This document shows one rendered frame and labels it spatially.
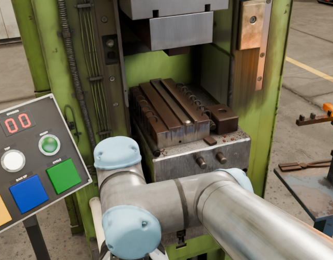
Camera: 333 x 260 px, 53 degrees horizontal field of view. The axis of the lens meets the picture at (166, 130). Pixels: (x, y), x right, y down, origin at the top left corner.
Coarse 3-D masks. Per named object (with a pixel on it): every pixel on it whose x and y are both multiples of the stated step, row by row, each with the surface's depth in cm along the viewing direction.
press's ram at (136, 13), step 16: (128, 0) 92; (144, 0) 91; (160, 0) 92; (176, 0) 94; (192, 0) 95; (208, 0) 97; (224, 0) 98; (128, 16) 97; (144, 16) 93; (160, 16) 95
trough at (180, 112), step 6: (156, 84) 148; (162, 84) 147; (162, 90) 143; (168, 90) 140; (168, 96) 137; (174, 96) 134; (174, 102) 132; (180, 108) 128; (180, 114) 124; (186, 114) 123; (192, 120) 119
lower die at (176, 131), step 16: (144, 96) 139; (160, 96) 137; (176, 96) 134; (144, 112) 127; (160, 112) 125; (176, 112) 122; (192, 112) 123; (160, 128) 117; (176, 128) 116; (192, 128) 118; (208, 128) 120; (160, 144) 117; (176, 144) 119
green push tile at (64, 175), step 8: (56, 168) 90; (64, 168) 92; (72, 168) 93; (56, 176) 90; (64, 176) 91; (72, 176) 93; (56, 184) 90; (64, 184) 91; (72, 184) 92; (56, 192) 90
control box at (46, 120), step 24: (48, 96) 92; (0, 120) 84; (48, 120) 91; (0, 144) 84; (24, 144) 87; (72, 144) 94; (0, 168) 83; (24, 168) 86; (48, 168) 90; (0, 192) 82; (48, 192) 89; (72, 192) 93; (24, 216) 85
